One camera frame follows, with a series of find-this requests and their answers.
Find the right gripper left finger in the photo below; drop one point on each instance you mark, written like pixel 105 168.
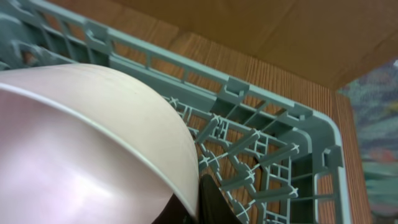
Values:
pixel 174 213

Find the grey dishwasher rack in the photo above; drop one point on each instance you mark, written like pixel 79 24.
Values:
pixel 275 160

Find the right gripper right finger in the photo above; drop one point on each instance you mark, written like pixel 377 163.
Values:
pixel 214 209

